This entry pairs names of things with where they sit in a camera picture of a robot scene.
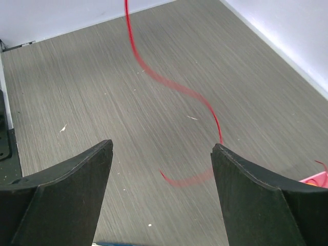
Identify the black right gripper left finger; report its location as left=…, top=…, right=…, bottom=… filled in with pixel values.
left=1, top=140, right=113, bottom=245

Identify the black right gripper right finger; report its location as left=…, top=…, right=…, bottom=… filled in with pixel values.
left=211, top=144, right=327, bottom=246

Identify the red cable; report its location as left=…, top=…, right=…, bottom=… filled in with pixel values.
left=124, top=0, right=223, bottom=188

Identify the razor blister package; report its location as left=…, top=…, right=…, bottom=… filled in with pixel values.
left=91, top=242, right=135, bottom=246

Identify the pink open box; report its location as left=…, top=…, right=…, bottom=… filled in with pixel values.
left=300, top=171, right=327, bottom=189

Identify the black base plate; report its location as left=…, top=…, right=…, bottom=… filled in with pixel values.
left=0, top=91, right=22, bottom=184

